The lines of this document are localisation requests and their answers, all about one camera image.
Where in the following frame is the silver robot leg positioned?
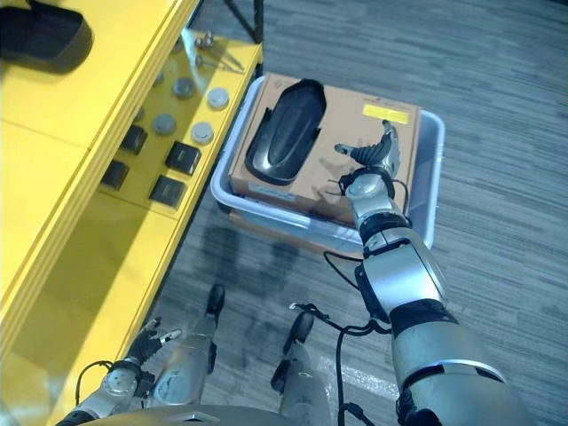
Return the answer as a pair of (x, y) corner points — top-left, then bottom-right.
(269, 309), (339, 426)
(145, 283), (227, 410)

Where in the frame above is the left silver robot leg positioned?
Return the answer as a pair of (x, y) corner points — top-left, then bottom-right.
(145, 283), (227, 410)

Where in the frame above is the black sole-shaped part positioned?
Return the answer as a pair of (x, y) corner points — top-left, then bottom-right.
(245, 78), (328, 187)
(0, 0), (94, 75)

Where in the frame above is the brown cardboard box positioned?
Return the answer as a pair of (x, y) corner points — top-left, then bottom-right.
(227, 74), (422, 228)

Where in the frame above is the silver robot torso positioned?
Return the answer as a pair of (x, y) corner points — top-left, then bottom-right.
(56, 398), (295, 426)

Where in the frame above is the black shelf post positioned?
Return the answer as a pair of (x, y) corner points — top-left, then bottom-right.
(221, 0), (264, 44)

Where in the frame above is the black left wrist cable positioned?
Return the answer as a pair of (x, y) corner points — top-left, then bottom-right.
(75, 359), (115, 403)

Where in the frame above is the right silver robot leg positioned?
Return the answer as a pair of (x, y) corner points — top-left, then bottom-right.
(269, 309), (339, 426)

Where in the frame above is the grey plastic box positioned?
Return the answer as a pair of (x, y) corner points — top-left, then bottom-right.
(209, 72), (446, 257)

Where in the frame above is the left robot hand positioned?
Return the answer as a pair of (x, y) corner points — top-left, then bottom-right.
(131, 318), (185, 363)

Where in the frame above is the black square small box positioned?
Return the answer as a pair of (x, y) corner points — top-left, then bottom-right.
(121, 124), (149, 155)
(148, 174), (189, 209)
(99, 160), (130, 192)
(165, 141), (203, 177)

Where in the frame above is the yellow metal shelf unit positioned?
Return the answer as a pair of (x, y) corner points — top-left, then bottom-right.
(0, 0), (264, 426)

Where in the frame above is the yellow label sticker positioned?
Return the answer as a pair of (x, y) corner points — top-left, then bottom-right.
(362, 103), (411, 124)

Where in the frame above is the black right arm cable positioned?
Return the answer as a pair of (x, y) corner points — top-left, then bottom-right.
(288, 249), (400, 426)

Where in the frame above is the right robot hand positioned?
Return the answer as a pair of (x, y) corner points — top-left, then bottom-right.
(334, 119), (403, 173)

